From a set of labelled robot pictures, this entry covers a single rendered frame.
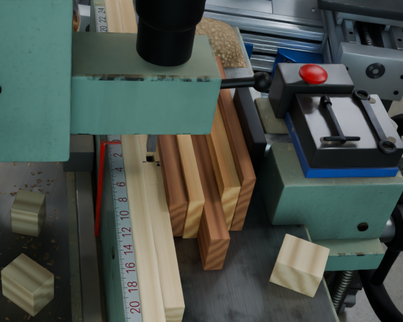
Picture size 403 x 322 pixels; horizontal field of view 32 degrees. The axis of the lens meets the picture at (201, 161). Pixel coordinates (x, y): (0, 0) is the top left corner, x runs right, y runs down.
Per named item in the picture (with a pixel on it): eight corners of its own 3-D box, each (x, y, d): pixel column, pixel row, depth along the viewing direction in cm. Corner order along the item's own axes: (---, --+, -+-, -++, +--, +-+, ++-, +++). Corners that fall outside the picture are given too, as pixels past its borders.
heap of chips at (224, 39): (247, 68, 95) (252, 44, 92) (142, 65, 92) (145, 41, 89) (234, 29, 101) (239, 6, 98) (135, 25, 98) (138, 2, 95)
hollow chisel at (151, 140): (155, 152, 73) (160, 115, 70) (146, 152, 73) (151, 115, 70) (154, 145, 74) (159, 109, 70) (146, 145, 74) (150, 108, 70)
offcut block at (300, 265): (278, 253, 72) (285, 232, 70) (321, 269, 72) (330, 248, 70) (268, 281, 70) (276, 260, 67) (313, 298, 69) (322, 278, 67)
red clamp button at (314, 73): (329, 87, 75) (332, 78, 74) (302, 86, 74) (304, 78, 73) (321, 69, 77) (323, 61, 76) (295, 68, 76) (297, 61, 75)
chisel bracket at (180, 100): (209, 147, 70) (223, 78, 64) (63, 148, 67) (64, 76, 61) (197, 98, 75) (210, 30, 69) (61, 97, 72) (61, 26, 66)
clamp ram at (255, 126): (303, 203, 77) (325, 143, 71) (237, 205, 76) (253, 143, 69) (283, 146, 84) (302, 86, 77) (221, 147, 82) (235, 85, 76)
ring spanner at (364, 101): (398, 156, 70) (400, 152, 70) (380, 156, 70) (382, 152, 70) (366, 91, 77) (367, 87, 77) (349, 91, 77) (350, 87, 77)
